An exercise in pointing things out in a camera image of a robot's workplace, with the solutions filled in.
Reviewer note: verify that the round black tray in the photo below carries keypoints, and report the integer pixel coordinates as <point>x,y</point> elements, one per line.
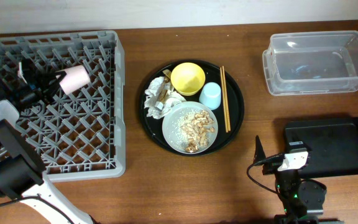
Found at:
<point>153,127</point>

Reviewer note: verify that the yellow plastic bowl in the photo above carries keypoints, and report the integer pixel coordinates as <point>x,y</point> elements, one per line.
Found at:
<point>188,78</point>

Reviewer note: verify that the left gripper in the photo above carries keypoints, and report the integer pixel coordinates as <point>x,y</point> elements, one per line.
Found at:
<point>43,81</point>

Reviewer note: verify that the clear plastic bin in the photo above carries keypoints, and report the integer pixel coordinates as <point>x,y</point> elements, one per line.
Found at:
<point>312,63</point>

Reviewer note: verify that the gold snack wrapper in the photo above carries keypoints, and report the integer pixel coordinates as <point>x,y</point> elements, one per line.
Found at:
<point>166,84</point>

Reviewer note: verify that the crumpled white napkin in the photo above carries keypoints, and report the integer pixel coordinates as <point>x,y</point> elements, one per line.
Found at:
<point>173,98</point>

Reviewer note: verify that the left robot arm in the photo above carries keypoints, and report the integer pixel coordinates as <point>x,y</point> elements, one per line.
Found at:
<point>23,176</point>

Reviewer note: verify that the light blue plastic cup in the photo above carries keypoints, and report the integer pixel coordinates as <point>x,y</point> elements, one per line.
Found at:
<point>210,95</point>

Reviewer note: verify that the pink plastic cup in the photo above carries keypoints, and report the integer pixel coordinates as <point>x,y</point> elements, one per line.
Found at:
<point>75,78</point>

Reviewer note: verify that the peanut shells and rice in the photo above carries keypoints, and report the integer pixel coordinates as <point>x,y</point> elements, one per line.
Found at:
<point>195,129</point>

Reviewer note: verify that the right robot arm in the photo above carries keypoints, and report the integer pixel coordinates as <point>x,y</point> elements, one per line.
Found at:
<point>302,199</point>

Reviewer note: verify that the grey dishwasher rack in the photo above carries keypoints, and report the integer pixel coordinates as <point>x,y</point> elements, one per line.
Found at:
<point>80,136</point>

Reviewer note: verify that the grey plate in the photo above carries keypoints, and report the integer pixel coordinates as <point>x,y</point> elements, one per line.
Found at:
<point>170,130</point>

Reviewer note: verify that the black rectangular tray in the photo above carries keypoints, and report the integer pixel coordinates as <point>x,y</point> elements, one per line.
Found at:
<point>333,145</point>

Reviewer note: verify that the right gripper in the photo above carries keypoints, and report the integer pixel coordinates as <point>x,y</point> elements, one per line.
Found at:
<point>260,153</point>

